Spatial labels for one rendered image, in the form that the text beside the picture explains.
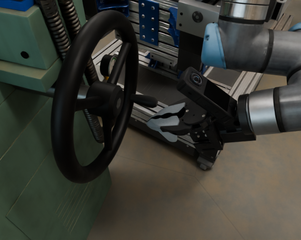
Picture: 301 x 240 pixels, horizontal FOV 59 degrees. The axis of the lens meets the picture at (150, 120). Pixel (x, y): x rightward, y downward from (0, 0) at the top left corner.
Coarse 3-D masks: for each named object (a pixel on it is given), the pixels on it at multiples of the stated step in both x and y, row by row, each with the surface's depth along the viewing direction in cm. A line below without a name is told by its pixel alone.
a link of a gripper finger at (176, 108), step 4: (176, 104) 55; (180, 104) 54; (184, 104) 53; (164, 108) 56; (168, 108) 55; (172, 108) 54; (176, 108) 54; (180, 108) 53; (160, 112) 55; (164, 112) 55; (168, 112) 54; (172, 112) 53; (176, 112) 53; (180, 112) 53; (184, 112) 53; (152, 116) 56; (156, 116) 55; (160, 116) 55; (164, 116) 55; (168, 116) 55; (180, 116) 53; (148, 120) 57
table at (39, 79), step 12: (0, 60) 44; (60, 60) 45; (0, 72) 42; (12, 72) 42; (24, 72) 42; (36, 72) 42; (48, 72) 42; (12, 84) 44; (24, 84) 43; (36, 84) 42; (48, 84) 43
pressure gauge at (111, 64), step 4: (104, 56) 74; (108, 56) 74; (112, 56) 74; (116, 56) 76; (104, 60) 73; (108, 60) 73; (112, 60) 74; (100, 64) 73; (104, 64) 73; (108, 64) 73; (112, 64) 75; (100, 68) 74; (104, 68) 73; (108, 68) 73; (112, 68) 76; (100, 72) 75; (104, 72) 74; (108, 72) 74; (104, 76) 79; (108, 76) 75
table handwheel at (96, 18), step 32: (96, 32) 35; (128, 32) 46; (64, 64) 32; (128, 64) 54; (64, 96) 32; (96, 96) 42; (128, 96) 57; (64, 128) 33; (64, 160) 35; (96, 160) 50
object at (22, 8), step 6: (0, 0) 36; (6, 0) 35; (12, 0) 35; (18, 0) 35; (24, 0) 35; (30, 0) 36; (0, 6) 36; (6, 6) 36; (12, 6) 36; (18, 6) 35; (24, 6) 35; (30, 6) 36
